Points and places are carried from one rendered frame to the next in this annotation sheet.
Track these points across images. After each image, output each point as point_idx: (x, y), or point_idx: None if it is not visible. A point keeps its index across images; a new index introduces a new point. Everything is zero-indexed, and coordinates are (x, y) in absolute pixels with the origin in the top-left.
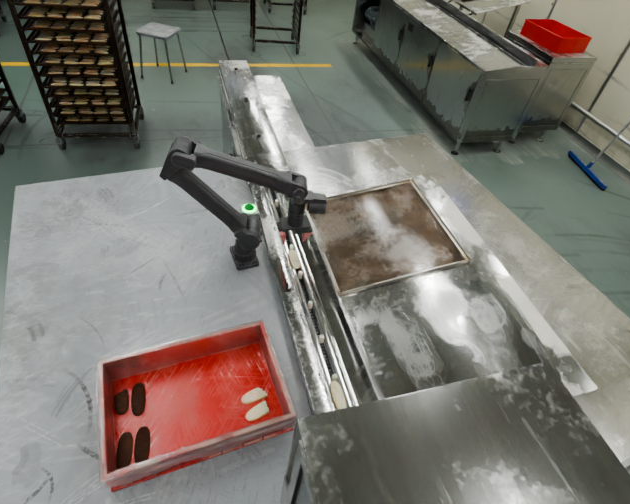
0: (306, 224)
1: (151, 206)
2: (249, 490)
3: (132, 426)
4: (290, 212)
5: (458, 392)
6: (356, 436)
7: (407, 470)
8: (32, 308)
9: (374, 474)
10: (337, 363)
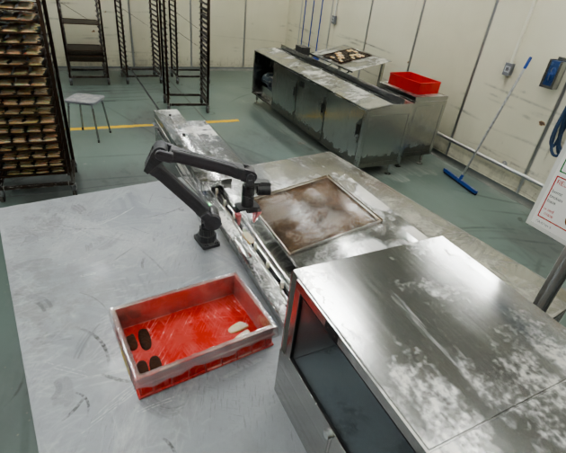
0: (256, 205)
1: (120, 214)
2: (249, 386)
3: (144, 357)
4: (243, 195)
5: (390, 252)
6: (332, 274)
7: (367, 286)
8: (36, 289)
9: (348, 288)
10: None
